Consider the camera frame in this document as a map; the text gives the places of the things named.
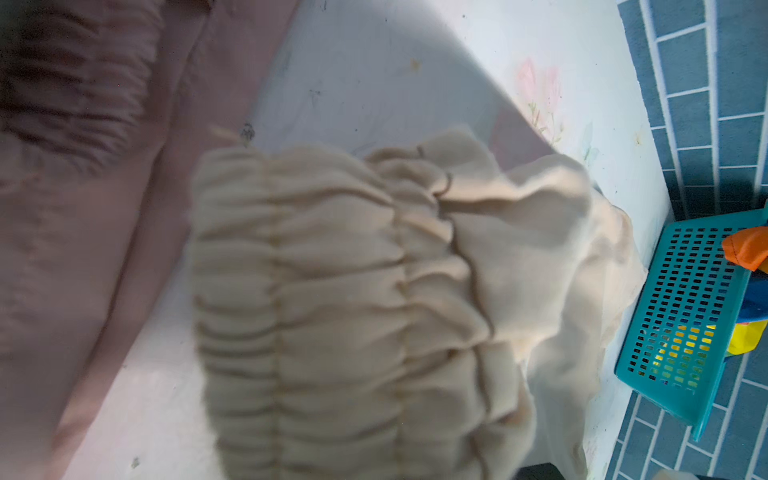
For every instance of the teal plastic basket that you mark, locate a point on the teal plastic basket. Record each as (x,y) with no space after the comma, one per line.
(689,402)

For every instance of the multicolour cloth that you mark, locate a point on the multicolour cloth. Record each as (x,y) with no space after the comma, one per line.
(750,282)

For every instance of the pink shorts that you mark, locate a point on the pink shorts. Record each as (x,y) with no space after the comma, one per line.
(106,109)

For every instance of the beige shorts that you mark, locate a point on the beige shorts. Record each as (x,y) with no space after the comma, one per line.
(416,314)

